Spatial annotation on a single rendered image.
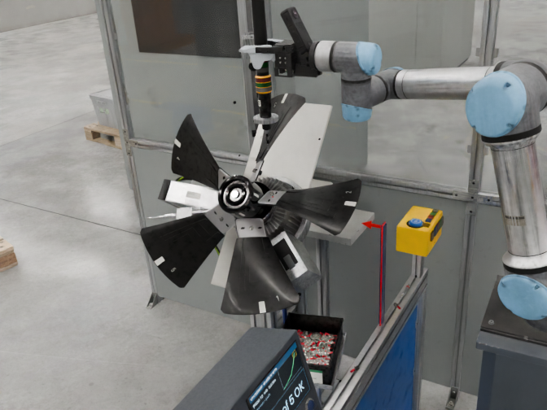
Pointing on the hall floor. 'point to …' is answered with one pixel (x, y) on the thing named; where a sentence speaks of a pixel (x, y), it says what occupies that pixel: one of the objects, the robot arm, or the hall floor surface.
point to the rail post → (419, 351)
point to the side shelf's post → (323, 277)
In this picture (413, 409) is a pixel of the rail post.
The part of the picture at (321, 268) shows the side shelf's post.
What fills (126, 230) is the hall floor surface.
